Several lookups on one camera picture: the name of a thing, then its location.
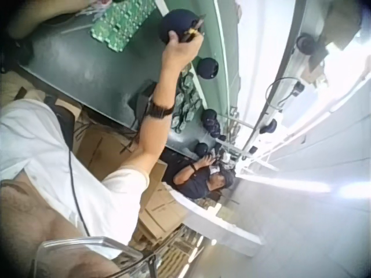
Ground black cable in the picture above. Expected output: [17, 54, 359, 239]
[67, 146, 91, 237]

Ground stack of flat cardboard cartons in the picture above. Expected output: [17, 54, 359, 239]
[130, 160, 189, 247]

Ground green circuit board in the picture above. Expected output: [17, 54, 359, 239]
[89, 0, 163, 53]

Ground overhead metal rack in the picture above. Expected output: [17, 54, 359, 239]
[240, 0, 366, 174]

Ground black box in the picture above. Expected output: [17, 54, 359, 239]
[127, 79, 159, 119]

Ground black wrist band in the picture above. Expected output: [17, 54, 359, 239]
[146, 97, 176, 119]

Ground pile of small circuit boards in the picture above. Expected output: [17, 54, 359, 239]
[170, 64, 203, 134]

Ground brown cardboard carton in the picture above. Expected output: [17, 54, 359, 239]
[72, 115, 140, 180]

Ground white cable bundle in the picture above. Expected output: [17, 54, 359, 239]
[60, 4, 114, 35]

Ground person's right hand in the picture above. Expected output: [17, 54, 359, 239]
[161, 30, 205, 72]

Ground brown yellow hand tool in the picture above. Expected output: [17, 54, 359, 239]
[181, 13, 207, 43]

